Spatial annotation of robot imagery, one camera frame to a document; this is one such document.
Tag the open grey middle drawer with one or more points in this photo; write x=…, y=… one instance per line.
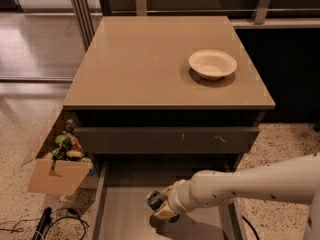
x=122, y=213

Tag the black device on floor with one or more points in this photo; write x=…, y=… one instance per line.
x=42, y=224

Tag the cardboard box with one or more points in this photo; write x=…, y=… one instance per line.
x=57, y=177

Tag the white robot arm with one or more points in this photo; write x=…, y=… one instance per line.
x=292, y=181

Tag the grey top drawer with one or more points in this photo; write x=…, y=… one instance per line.
x=166, y=140

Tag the white paper bowl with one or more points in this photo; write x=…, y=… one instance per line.
x=212, y=64

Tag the grey drawer cabinet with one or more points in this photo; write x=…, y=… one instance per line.
x=136, y=73

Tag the colourful items in box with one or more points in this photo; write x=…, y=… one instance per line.
x=68, y=147

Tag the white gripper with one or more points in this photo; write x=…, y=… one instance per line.
x=176, y=199

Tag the blue silver redbull can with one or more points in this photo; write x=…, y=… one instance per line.
x=155, y=200

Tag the metal railing frame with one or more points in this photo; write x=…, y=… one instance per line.
x=245, y=14

